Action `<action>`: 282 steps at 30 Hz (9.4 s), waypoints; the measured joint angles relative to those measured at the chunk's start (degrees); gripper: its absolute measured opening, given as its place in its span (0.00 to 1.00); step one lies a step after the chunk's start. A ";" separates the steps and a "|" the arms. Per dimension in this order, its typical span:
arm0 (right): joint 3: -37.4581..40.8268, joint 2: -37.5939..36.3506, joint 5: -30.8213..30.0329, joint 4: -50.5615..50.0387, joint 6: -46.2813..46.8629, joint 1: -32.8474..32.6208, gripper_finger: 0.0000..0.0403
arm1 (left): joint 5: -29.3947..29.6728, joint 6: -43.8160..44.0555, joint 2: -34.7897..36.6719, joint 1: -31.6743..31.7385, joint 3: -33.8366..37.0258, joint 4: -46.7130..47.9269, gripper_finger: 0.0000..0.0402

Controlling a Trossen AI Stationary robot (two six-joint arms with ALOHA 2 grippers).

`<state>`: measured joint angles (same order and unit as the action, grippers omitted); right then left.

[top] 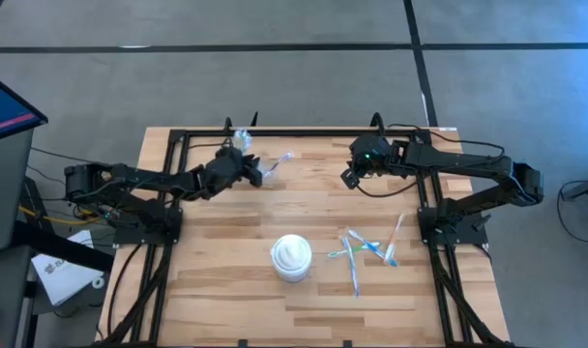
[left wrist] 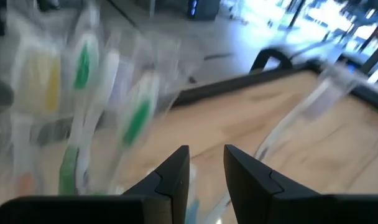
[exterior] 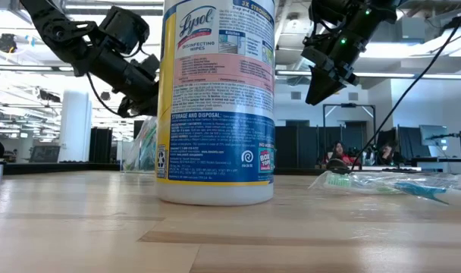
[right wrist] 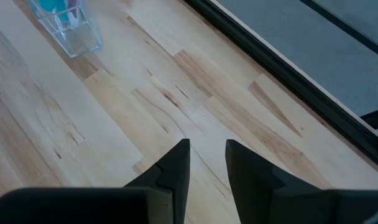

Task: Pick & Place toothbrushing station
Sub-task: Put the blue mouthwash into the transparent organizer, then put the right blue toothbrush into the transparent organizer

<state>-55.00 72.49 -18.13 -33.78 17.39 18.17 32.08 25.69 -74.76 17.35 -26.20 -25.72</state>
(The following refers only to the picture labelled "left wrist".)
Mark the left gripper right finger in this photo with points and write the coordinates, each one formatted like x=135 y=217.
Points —
x=254 y=193

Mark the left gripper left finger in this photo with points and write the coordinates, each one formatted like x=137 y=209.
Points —
x=164 y=186

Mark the teal mouthwash bottle white cap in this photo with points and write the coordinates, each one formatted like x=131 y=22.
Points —
x=192 y=214

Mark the green blue toothbrush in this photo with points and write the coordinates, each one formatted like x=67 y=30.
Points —
x=136 y=123

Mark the purple white toothbrush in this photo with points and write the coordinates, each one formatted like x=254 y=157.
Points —
x=313 y=105

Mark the clear plastic bag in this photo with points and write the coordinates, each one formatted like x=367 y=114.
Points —
x=176 y=62

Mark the green white toothbrush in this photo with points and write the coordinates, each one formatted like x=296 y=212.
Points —
x=82 y=68

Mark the orange white toothbrush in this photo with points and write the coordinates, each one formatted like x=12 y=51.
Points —
x=50 y=90

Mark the black arched table clamp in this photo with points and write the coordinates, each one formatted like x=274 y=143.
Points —
x=270 y=53

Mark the black aluminium table frame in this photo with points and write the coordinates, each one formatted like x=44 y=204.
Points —
x=238 y=82

